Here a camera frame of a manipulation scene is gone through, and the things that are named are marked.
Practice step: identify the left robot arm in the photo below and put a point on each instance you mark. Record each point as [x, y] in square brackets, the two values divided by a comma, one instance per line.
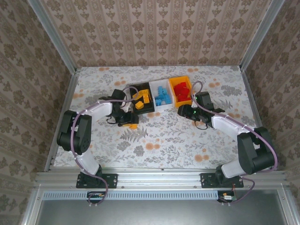
[98, 109]

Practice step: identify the grey metal panel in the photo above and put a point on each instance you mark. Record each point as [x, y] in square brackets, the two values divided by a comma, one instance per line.
[164, 213]

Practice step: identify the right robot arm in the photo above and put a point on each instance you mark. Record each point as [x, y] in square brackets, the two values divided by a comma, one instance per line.
[225, 124]

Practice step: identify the orange blocks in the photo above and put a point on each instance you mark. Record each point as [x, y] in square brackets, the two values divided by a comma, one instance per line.
[145, 99]

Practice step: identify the small connector board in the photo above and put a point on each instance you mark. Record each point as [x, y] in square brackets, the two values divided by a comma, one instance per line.
[96, 195]
[227, 198]

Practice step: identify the aluminium frame post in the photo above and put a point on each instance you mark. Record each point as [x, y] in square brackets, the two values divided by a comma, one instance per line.
[260, 35]
[52, 35]

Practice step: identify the white plastic container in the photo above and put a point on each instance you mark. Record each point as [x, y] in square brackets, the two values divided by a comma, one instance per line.
[154, 85]

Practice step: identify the small yellow sloped lego brick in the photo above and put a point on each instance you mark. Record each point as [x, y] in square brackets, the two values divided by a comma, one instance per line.
[133, 126]

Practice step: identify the yellow plastic container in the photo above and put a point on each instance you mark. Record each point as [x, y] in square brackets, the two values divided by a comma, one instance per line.
[182, 104]

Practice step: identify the aluminium side rail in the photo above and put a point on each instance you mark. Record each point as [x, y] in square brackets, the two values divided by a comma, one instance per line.
[254, 105]
[63, 98]

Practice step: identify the yellow four-stud lego brick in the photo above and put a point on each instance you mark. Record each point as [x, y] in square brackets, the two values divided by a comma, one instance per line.
[144, 92]

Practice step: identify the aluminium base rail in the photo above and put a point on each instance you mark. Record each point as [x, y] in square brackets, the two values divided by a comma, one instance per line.
[159, 178]

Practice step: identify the red rectangular lego brick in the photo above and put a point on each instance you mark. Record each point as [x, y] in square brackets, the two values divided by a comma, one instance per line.
[181, 98]

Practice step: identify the black plastic container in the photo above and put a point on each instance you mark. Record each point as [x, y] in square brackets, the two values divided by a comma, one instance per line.
[146, 107]

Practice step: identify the floral patterned table cloth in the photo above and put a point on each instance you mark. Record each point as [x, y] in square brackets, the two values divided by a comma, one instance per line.
[175, 152]

